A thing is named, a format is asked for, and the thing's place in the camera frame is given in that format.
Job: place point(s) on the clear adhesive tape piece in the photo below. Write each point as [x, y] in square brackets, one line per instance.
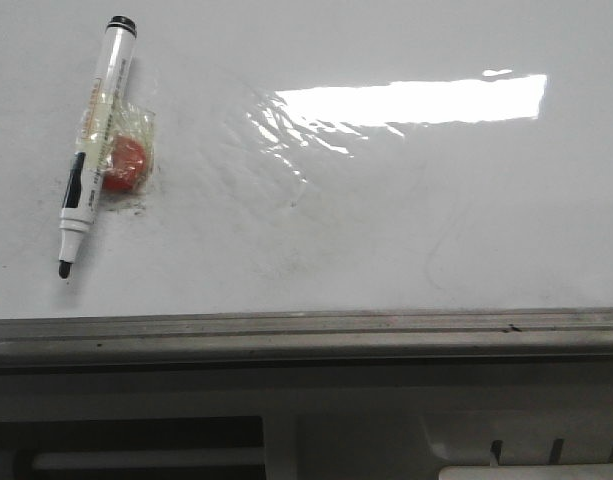
[131, 127]

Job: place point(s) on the grey plastic machine housing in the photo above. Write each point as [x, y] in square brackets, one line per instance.
[446, 420]

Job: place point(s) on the white glossy whiteboard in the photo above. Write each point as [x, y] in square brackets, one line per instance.
[318, 155]

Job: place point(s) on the white black whiteboard marker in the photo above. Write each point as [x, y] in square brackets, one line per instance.
[79, 205]

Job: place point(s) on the red round magnet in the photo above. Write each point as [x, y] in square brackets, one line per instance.
[128, 167]

